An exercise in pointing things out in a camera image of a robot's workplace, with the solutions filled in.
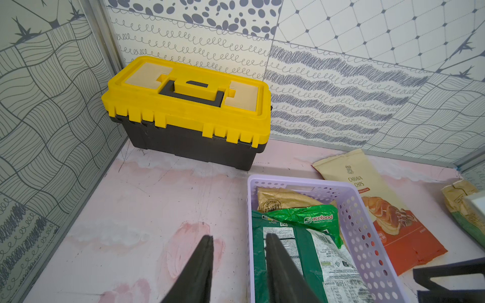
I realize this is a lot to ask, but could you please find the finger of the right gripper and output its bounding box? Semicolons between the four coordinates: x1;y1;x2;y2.
413;258;484;302

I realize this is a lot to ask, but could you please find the beige red cassava chips bag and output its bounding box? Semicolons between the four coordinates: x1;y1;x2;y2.
312;149;448;275

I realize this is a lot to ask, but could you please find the lilac plastic basket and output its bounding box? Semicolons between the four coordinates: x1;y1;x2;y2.
248;174;409;302

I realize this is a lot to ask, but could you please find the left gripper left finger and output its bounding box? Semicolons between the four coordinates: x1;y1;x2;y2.
161;235;214;303

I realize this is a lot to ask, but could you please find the gold foil chips bag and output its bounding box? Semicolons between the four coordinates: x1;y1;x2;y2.
441;179;484;247

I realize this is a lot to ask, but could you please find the red gold chips bag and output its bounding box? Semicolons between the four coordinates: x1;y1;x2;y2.
257;188;337;216

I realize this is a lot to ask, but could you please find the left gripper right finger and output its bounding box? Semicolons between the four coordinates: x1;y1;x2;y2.
265;233;320;303

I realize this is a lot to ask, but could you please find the yellow and black toolbox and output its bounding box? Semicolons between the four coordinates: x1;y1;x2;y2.
102;56;272;170

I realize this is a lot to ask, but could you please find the dark green striped snack bag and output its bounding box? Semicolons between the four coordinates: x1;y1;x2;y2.
251;211;374;302

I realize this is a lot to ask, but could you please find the green Chuba cassava chips bag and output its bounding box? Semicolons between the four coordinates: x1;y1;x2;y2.
265;205;343;249

